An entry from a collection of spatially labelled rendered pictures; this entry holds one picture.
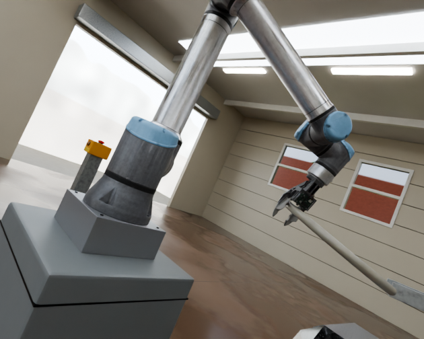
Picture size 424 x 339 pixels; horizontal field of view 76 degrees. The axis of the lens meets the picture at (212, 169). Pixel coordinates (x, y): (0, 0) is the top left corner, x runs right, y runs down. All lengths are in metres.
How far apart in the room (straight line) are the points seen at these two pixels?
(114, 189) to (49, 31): 6.21
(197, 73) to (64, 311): 0.76
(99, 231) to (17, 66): 6.08
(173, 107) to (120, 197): 0.37
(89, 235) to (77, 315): 0.16
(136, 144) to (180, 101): 0.28
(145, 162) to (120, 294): 0.32
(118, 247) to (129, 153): 0.24
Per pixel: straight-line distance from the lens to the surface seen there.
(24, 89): 6.68
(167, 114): 0.94
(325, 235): 0.97
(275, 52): 0.93
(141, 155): 0.73
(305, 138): 1.04
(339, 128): 0.92
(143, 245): 0.79
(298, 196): 1.04
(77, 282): 0.62
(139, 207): 0.75
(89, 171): 1.81
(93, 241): 0.71
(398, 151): 8.03
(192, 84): 0.98
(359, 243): 7.61
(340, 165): 1.09
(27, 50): 6.72
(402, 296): 1.18
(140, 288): 0.72
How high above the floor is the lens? 1.10
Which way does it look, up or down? 3 degrees up
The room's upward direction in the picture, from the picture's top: 23 degrees clockwise
